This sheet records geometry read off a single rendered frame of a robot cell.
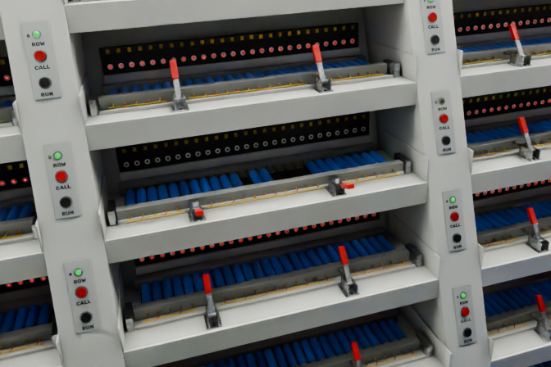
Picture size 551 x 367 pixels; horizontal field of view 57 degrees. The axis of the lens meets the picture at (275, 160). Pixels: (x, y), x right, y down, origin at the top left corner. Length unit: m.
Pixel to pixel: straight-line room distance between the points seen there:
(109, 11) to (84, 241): 0.38
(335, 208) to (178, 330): 0.36
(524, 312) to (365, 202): 0.50
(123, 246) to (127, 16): 0.39
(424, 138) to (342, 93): 0.19
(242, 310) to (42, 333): 0.35
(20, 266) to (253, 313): 0.41
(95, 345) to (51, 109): 0.40
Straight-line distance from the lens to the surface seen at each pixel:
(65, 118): 0.89
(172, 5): 0.91
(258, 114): 0.91
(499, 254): 1.18
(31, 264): 0.93
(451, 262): 1.08
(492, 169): 1.11
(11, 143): 0.91
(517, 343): 1.26
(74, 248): 0.91
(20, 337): 1.04
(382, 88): 0.98
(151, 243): 0.91
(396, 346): 1.16
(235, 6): 0.93
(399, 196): 1.01
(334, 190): 0.95
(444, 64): 1.05
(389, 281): 1.05
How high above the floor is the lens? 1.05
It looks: 5 degrees down
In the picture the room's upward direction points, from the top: 8 degrees counter-clockwise
